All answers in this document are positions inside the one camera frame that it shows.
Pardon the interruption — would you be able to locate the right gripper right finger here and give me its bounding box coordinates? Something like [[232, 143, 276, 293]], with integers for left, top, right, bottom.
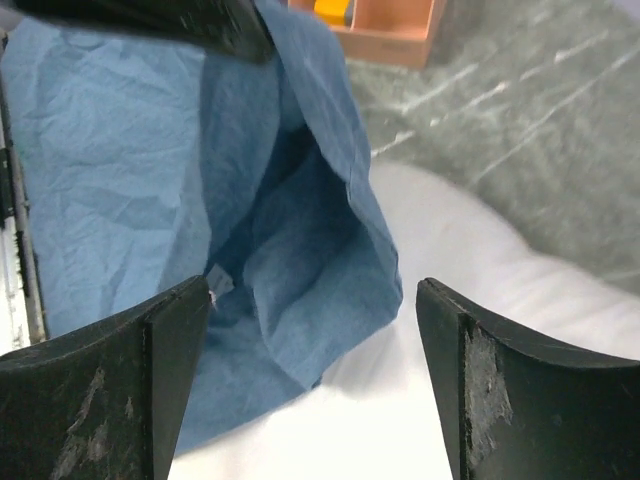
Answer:
[[416, 278, 639, 480]]

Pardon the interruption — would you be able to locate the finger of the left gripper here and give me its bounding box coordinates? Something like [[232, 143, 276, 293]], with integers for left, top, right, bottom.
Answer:
[[9, 0, 275, 64]]

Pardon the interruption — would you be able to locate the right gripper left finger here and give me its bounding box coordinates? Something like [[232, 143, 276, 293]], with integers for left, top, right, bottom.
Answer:
[[1, 276, 209, 480]]

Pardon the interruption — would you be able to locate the white pillow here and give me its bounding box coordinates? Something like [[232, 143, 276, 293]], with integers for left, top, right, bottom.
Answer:
[[170, 163, 639, 479]]

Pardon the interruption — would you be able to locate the blue pillowcase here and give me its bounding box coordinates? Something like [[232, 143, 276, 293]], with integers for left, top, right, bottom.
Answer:
[[1, 1, 403, 453]]

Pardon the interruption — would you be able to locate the yellow small box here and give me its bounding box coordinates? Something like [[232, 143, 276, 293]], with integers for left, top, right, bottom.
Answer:
[[313, 0, 354, 26]]

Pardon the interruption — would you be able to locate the orange plastic file organizer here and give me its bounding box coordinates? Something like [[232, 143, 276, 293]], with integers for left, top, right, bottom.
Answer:
[[288, 0, 447, 69]]

